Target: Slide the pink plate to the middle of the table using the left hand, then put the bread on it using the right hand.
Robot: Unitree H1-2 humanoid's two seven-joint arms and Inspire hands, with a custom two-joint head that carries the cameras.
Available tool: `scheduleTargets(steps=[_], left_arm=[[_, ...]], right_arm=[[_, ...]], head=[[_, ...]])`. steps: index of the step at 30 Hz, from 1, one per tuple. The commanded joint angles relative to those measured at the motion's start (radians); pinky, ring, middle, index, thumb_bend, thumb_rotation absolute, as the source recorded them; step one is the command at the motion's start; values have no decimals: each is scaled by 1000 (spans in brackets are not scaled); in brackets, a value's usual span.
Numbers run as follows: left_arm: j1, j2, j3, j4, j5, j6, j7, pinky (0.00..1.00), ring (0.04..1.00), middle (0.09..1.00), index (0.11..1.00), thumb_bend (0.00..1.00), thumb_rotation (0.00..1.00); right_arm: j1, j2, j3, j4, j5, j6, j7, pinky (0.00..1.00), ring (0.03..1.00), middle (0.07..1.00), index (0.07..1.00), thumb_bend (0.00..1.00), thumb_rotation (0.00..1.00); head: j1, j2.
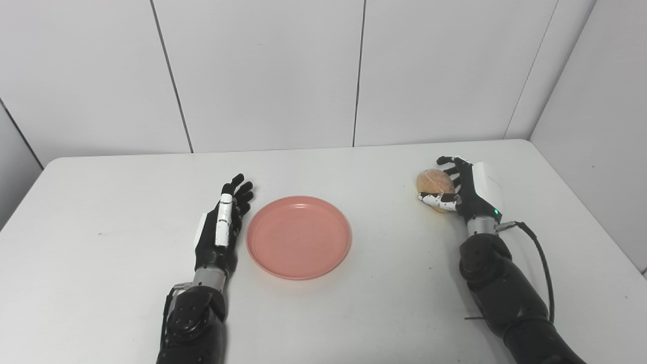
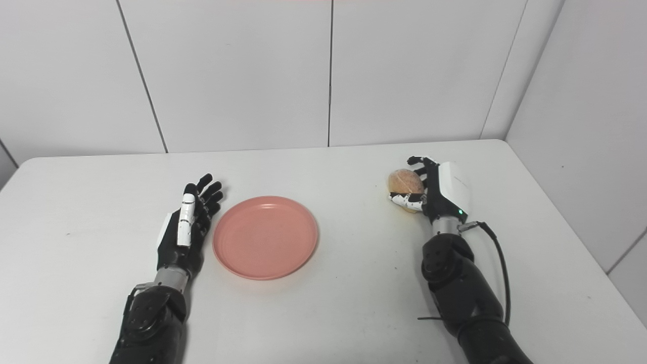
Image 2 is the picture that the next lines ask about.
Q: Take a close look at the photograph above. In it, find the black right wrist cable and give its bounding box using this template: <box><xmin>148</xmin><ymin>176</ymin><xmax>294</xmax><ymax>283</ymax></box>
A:
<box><xmin>418</xmin><ymin>221</ymin><xmax>512</xmax><ymax>327</ymax></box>

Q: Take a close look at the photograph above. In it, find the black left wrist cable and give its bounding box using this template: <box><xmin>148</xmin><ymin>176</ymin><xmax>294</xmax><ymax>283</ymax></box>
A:
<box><xmin>123</xmin><ymin>283</ymin><xmax>152</xmax><ymax>316</ymax></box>

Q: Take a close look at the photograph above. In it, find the golden bread roll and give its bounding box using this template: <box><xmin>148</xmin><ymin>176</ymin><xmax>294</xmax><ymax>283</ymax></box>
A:
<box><xmin>388</xmin><ymin>168</ymin><xmax>426</xmax><ymax>214</ymax></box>

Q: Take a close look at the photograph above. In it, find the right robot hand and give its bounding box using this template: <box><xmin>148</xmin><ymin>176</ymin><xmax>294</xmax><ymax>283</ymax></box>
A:
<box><xmin>389</xmin><ymin>156</ymin><xmax>471</xmax><ymax>224</ymax></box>

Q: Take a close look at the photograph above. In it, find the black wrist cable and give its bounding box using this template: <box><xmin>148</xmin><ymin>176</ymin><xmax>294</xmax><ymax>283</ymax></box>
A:
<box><xmin>123</xmin><ymin>283</ymin><xmax>152</xmax><ymax>316</ymax></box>
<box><xmin>418</xmin><ymin>221</ymin><xmax>512</xmax><ymax>327</ymax></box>

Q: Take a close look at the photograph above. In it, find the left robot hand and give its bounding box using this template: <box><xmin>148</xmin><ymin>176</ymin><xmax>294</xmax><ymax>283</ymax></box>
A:
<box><xmin>156</xmin><ymin>173</ymin><xmax>224</xmax><ymax>278</ymax></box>

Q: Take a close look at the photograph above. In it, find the pink round plate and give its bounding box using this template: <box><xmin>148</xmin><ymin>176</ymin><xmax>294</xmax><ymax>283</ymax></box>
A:
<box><xmin>212</xmin><ymin>196</ymin><xmax>319</xmax><ymax>281</ymax></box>

